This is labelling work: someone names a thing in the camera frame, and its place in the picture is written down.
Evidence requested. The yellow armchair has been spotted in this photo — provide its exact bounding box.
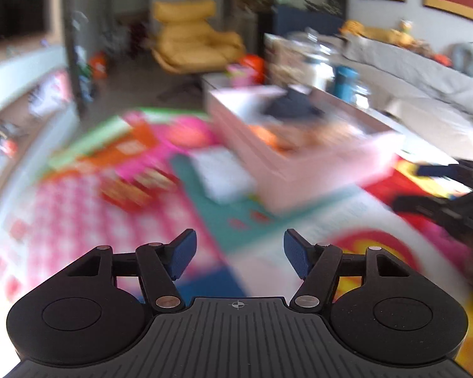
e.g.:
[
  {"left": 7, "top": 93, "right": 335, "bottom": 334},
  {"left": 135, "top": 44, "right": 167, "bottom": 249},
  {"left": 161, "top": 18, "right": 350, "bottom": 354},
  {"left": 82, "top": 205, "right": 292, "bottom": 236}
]
[{"left": 152, "top": 0, "right": 247, "bottom": 76}]

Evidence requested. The grey round cushion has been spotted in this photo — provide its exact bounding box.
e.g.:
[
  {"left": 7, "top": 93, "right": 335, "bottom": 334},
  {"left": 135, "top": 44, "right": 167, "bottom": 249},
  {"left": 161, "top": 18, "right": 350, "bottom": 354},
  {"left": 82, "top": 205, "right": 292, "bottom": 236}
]
[{"left": 453, "top": 43, "right": 473, "bottom": 78}]

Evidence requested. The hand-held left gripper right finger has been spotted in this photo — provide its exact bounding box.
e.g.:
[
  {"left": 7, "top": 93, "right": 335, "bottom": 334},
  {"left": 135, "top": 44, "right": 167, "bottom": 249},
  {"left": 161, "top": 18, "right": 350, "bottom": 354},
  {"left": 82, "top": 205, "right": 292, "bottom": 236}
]
[{"left": 283, "top": 228, "right": 408, "bottom": 313}]

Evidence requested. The orange cardboard box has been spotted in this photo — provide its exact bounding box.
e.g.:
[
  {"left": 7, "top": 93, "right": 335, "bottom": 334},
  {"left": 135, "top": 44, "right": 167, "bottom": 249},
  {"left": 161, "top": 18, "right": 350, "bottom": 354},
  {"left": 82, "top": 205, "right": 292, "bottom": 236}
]
[{"left": 89, "top": 53, "right": 107, "bottom": 78}]

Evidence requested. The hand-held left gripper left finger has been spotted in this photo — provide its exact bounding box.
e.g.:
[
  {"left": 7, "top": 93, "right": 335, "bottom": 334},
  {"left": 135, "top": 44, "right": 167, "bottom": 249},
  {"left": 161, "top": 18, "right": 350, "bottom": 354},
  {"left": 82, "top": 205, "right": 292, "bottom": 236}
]
[{"left": 65, "top": 228, "right": 198, "bottom": 312}]

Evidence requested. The black plush toy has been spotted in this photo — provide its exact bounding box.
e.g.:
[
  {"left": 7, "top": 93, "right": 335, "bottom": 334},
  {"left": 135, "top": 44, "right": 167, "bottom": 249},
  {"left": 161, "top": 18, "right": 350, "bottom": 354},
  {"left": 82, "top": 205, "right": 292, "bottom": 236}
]
[{"left": 264, "top": 87, "right": 324, "bottom": 119}]

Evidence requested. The teal thermos bottle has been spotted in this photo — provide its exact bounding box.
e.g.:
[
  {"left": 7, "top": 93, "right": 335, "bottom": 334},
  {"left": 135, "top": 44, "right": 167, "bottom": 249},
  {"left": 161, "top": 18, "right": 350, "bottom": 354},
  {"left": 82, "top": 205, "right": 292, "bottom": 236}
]
[{"left": 335, "top": 66, "right": 359, "bottom": 100}]

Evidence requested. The red orange snack packet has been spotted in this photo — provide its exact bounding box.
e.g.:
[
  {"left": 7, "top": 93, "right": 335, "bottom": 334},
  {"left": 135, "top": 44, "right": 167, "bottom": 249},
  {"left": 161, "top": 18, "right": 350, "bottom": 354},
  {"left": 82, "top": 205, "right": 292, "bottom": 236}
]
[{"left": 100, "top": 165, "right": 179, "bottom": 210}]

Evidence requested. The clear packet of bread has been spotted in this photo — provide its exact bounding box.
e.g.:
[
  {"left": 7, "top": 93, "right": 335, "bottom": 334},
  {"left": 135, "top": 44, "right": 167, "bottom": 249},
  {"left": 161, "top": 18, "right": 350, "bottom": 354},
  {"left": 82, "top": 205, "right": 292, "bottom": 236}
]
[{"left": 252, "top": 120, "right": 363, "bottom": 151}]

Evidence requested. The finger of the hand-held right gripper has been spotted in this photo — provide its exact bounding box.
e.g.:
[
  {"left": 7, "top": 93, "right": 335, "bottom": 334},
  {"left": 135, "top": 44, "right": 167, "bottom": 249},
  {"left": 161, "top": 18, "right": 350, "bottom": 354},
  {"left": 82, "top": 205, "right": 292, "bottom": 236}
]
[
  {"left": 393, "top": 195, "right": 462, "bottom": 233},
  {"left": 416, "top": 163, "right": 473, "bottom": 190}
]

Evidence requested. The yellow plush duck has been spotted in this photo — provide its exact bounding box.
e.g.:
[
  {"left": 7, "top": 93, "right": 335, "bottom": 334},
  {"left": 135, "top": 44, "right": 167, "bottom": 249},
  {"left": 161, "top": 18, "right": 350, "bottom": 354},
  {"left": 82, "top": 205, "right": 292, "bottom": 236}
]
[{"left": 341, "top": 20, "right": 418, "bottom": 46}]

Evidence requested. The small white box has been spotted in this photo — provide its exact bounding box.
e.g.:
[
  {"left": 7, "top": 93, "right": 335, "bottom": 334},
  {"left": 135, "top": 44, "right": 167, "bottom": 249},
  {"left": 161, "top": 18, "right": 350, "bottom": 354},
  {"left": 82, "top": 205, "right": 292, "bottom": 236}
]
[{"left": 189, "top": 147, "right": 258, "bottom": 205}]

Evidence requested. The white thermos bottle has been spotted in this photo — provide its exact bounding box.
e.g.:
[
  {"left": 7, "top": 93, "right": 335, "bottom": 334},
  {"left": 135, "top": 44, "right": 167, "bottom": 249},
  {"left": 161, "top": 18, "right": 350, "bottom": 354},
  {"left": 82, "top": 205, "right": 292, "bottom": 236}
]
[{"left": 303, "top": 57, "right": 336, "bottom": 92}]

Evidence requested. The white wooden wall cabinet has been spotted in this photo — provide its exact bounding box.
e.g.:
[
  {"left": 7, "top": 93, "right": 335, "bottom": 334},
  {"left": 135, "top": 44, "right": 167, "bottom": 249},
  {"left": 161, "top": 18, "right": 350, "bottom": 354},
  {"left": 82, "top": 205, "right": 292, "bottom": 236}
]
[{"left": 0, "top": 0, "right": 79, "bottom": 205}]

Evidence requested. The dark blue cabinet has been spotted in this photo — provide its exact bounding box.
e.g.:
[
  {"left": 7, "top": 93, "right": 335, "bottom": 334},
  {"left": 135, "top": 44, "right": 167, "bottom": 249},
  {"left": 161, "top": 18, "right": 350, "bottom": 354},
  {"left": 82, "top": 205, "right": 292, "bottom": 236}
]
[{"left": 258, "top": 6, "right": 347, "bottom": 67}]

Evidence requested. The pink cardboard box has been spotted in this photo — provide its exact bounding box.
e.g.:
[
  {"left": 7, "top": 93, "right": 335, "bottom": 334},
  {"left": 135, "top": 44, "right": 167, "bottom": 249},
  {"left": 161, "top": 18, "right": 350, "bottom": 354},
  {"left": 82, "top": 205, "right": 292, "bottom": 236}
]
[{"left": 204, "top": 84, "right": 406, "bottom": 214}]

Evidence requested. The sofa with grey cover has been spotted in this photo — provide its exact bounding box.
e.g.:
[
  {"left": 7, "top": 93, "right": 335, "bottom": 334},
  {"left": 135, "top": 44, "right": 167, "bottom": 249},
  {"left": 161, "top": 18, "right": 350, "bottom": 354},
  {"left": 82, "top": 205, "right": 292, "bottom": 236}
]
[{"left": 341, "top": 33, "right": 473, "bottom": 166}]

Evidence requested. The colourful printed play mat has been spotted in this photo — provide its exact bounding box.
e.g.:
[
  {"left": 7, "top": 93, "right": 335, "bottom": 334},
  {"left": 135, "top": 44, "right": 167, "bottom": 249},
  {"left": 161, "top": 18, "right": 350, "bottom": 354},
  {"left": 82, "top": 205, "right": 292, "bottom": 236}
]
[{"left": 0, "top": 106, "right": 473, "bottom": 378}]

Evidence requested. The large glass jar with lid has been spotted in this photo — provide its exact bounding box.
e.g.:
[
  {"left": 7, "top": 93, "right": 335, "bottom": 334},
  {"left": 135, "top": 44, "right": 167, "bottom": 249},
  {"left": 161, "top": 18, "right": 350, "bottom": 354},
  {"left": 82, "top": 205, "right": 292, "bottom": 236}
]
[{"left": 288, "top": 29, "right": 340, "bottom": 91}]

